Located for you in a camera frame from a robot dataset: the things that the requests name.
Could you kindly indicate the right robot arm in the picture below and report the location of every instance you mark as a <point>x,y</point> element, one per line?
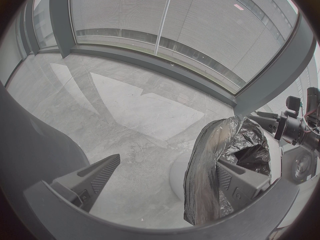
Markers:
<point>312,101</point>

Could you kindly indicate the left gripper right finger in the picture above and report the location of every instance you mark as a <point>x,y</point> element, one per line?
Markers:
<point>245,184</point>

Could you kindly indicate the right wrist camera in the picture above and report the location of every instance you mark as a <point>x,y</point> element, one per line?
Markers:
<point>293,104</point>

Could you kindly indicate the window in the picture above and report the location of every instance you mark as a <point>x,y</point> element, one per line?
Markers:
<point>175,21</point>

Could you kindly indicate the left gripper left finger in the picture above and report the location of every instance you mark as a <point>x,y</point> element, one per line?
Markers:
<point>75,189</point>

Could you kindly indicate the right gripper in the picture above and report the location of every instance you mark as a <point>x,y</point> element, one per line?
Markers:
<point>290,129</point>

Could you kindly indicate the dark grey round chair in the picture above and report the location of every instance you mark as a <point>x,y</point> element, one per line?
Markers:
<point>37,139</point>

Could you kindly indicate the black plastic bag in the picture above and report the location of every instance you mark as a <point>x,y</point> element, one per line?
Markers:
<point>205,159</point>

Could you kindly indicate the white trash bin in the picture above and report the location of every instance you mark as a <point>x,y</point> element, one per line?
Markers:
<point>178,179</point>

